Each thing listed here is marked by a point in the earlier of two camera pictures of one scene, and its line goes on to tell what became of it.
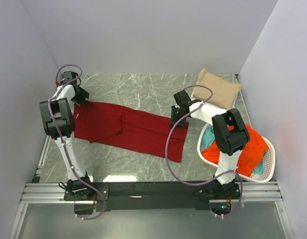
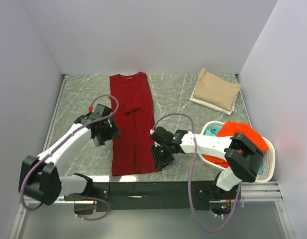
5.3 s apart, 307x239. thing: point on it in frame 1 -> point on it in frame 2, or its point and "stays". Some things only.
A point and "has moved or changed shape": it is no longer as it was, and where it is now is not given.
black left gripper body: (80, 97) -> (107, 133)
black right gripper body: (176, 115) -> (162, 155)
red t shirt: (98, 122) has moved or changed shape
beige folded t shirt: (225, 91) stays
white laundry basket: (267, 175) stays
